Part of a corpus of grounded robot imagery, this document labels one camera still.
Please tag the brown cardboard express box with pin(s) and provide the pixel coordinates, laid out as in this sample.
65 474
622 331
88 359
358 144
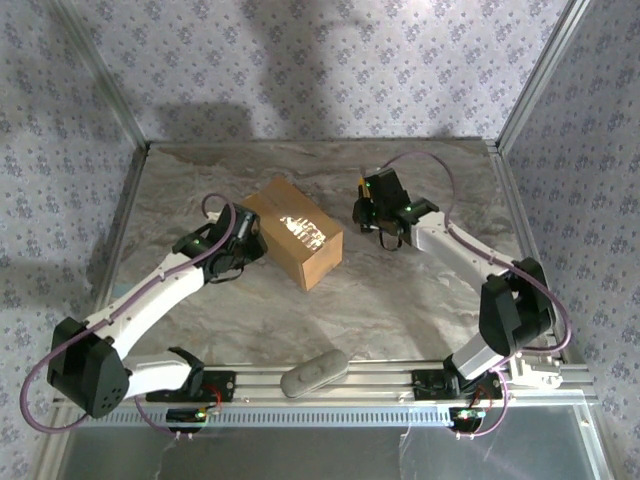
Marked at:
320 265

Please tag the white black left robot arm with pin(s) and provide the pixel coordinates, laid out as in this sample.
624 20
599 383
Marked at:
150 300

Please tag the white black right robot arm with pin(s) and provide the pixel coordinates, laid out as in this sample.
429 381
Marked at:
510 310

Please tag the grey oval pad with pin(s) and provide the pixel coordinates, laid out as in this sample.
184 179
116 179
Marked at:
315 375

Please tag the small black controller board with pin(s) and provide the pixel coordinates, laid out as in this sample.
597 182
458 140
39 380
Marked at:
467 416
185 416

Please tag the grey metal panel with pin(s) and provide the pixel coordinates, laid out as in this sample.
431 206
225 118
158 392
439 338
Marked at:
300 455

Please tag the aluminium side rail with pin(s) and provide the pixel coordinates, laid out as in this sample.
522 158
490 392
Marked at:
522 220
111 240

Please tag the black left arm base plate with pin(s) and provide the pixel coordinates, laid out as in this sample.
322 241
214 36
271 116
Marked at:
225 385

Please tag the aluminium mounting rail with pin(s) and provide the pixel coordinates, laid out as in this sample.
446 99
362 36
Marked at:
375 382

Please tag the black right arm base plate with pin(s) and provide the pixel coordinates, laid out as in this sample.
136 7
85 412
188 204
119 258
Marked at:
430 387

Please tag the aluminium frame post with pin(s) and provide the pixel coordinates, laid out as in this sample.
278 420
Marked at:
110 85
539 75

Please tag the white plastic bracket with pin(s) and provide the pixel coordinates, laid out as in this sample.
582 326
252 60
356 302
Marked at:
537 370

